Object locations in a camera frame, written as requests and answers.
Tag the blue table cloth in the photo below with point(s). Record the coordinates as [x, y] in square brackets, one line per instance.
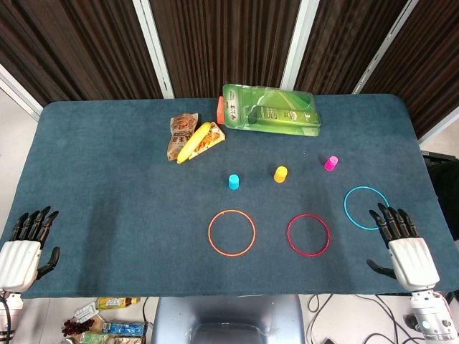
[118, 200]

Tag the brown snack packet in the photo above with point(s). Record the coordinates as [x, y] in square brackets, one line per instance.
[127, 340]

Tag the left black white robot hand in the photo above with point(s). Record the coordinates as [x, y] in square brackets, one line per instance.
[18, 261]

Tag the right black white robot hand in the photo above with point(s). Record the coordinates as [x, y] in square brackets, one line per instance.
[412, 261]

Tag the blue cup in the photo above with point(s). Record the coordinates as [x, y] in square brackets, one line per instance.
[234, 182]

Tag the blue snack packet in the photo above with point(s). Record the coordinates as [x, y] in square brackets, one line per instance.
[123, 328]

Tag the dark red berry bunch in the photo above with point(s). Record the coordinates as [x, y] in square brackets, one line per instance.
[75, 328]

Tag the white partition post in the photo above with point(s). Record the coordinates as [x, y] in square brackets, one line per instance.
[439, 129]
[385, 46]
[154, 50]
[299, 46]
[18, 91]

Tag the dark brown slatted panel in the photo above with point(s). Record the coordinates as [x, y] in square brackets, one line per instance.
[226, 43]
[71, 46]
[344, 43]
[430, 64]

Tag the orange cup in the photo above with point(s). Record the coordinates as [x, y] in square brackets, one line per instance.
[280, 175]

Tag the green blister package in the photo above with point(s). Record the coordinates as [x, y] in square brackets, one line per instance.
[272, 111]

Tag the orange snack package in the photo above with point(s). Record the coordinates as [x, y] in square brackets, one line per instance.
[214, 135]

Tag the yellow green drink carton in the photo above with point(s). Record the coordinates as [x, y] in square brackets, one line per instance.
[114, 303]

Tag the yellow banana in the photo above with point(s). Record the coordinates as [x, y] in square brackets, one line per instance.
[193, 143]

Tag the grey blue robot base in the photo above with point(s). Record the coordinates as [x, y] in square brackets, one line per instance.
[229, 315]

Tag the pink cup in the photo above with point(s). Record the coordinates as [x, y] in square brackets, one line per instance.
[331, 163]

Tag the white blister pack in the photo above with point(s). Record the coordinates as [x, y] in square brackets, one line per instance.
[84, 313]

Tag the light green packet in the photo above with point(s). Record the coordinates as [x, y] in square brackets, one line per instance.
[91, 338]

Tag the black fabric object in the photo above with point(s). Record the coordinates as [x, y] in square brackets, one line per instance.
[444, 193]

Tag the brown snack bag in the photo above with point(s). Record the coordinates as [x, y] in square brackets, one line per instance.
[179, 125]

